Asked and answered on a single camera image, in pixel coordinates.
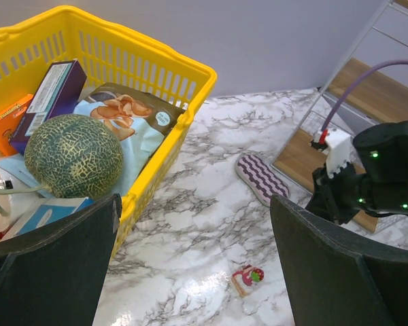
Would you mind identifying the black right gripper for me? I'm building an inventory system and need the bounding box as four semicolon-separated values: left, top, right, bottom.
305;163;359;224

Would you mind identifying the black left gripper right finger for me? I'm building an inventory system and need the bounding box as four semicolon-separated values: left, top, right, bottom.
270;195;408;325

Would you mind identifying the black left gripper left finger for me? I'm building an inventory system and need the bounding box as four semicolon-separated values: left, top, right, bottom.
0;194;122;325

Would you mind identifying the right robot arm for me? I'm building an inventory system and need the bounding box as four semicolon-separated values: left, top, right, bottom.
306;121;408;225

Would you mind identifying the blue box in basket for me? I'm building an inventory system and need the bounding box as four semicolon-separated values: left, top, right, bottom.
1;197;94;242

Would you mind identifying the purple wavy striped sponge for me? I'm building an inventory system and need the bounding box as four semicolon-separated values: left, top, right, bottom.
235;153;290;207

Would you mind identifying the strawberry cake toy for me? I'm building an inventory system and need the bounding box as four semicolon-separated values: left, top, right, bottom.
231;265;265;297

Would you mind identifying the white bag in basket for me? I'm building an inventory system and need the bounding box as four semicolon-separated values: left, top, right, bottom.
0;153;54;233

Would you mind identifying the green netted melon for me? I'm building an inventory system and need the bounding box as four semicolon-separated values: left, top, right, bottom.
24;114;124;199

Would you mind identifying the orange candy box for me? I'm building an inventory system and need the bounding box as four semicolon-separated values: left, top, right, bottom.
0;94;33;158

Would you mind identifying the chips bag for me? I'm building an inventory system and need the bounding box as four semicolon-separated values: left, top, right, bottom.
73;83;184;196

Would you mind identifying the purple box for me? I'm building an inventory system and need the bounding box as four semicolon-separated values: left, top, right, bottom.
10;59;87;155

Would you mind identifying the yellow plastic basket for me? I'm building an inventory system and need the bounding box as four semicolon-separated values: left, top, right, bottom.
0;5;217;250

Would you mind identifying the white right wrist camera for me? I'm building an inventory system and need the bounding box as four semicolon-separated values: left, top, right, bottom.
311;128;352;179

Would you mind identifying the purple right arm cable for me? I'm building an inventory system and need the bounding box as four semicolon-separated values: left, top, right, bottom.
320;59;408;134

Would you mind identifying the white wire wooden shelf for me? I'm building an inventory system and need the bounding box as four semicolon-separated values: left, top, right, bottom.
271;0;408;235

